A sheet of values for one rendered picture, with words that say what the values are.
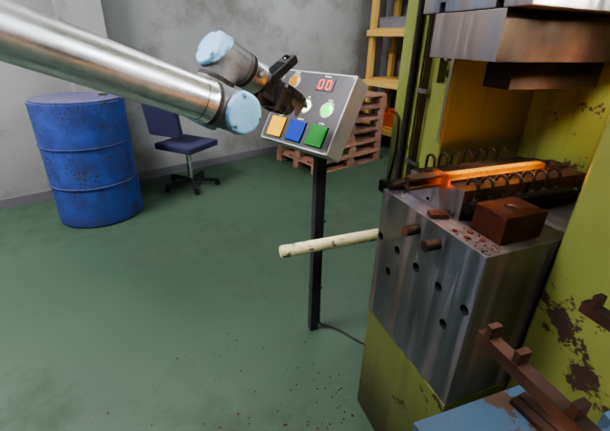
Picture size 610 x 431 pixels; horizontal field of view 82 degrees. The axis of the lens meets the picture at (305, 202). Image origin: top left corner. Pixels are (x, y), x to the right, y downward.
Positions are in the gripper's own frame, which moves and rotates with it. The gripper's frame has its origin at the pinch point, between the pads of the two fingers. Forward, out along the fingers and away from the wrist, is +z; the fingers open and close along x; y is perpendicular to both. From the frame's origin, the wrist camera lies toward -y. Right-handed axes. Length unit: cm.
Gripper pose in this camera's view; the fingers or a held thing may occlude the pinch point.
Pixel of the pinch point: (304, 103)
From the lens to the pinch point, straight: 114.3
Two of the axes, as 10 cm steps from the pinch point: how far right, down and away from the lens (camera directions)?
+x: 7.2, 3.1, -6.3
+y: -3.7, 9.3, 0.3
